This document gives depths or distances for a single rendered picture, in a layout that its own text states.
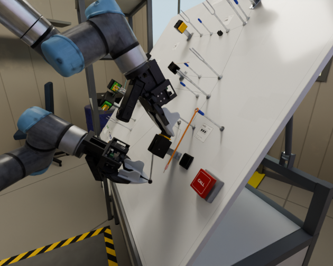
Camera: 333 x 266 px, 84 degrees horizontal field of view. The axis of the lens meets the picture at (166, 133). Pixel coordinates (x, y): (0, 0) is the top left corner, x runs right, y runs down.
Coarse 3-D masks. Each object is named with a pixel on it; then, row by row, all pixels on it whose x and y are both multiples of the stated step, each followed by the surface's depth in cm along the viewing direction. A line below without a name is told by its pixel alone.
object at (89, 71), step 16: (80, 0) 115; (96, 0) 141; (128, 0) 141; (144, 0) 136; (80, 16) 119; (128, 16) 178; (96, 96) 136; (96, 112) 140; (112, 112) 145; (96, 128) 143
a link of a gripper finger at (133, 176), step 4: (120, 172) 52; (124, 172) 51; (128, 172) 51; (132, 172) 51; (136, 172) 50; (120, 176) 52; (124, 176) 52; (128, 176) 53; (132, 176) 52; (136, 176) 52; (132, 180) 53; (136, 180) 53; (140, 180) 54; (144, 180) 55; (148, 180) 56
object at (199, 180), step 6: (198, 174) 44; (204, 174) 42; (198, 180) 43; (204, 180) 42; (210, 180) 40; (216, 180) 40; (192, 186) 44; (198, 186) 42; (204, 186) 41; (210, 186) 40; (198, 192) 41; (204, 192) 40; (204, 198) 41
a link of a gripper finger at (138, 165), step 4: (124, 160) 55; (128, 160) 54; (140, 160) 53; (124, 164) 55; (128, 164) 56; (132, 164) 55; (136, 164) 54; (140, 164) 54; (124, 168) 55; (128, 168) 55; (132, 168) 55; (136, 168) 56; (140, 168) 55; (140, 172) 56; (144, 172) 57; (140, 176) 56; (144, 176) 56
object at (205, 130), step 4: (204, 124) 56; (200, 128) 56; (204, 128) 55; (208, 128) 53; (212, 128) 52; (200, 132) 55; (204, 132) 54; (208, 132) 53; (196, 136) 56; (200, 136) 54; (204, 136) 53; (200, 140) 54; (204, 140) 52
